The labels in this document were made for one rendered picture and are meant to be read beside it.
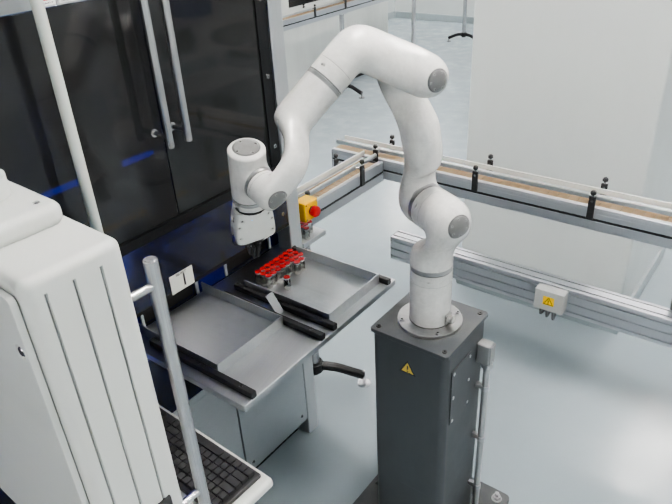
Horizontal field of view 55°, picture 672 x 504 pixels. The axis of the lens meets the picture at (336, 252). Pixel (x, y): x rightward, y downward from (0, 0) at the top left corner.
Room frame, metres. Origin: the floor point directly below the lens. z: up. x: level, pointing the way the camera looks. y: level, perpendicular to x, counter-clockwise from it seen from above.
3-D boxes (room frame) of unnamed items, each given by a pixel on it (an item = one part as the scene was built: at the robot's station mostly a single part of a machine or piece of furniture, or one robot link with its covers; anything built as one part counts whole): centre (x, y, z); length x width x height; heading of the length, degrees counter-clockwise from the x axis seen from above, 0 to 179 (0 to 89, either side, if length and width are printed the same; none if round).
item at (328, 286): (1.74, 0.08, 0.90); 0.34 x 0.26 x 0.04; 51
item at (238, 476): (1.13, 0.40, 0.82); 0.40 x 0.14 x 0.02; 50
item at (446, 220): (1.52, -0.28, 1.16); 0.19 x 0.12 x 0.24; 24
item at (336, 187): (2.39, 0.04, 0.92); 0.69 x 0.16 x 0.16; 141
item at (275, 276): (1.81, 0.17, 0.90); 0.18 x 0.02 x 0.05; 141
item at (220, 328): (1.54, 0.38, 0.90); 0.34 x 0.26 x 0.04; 51
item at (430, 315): (1.55, -0.27, 0.95); 0.19 x 0.19 x 0.18
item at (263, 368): (1.63, 0.22, 0.87); 0.70 x 0.48 x 0.02; 141
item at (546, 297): (2.13, -0.85, 0.50); 0.12 x 0.05 x 0.09; 51
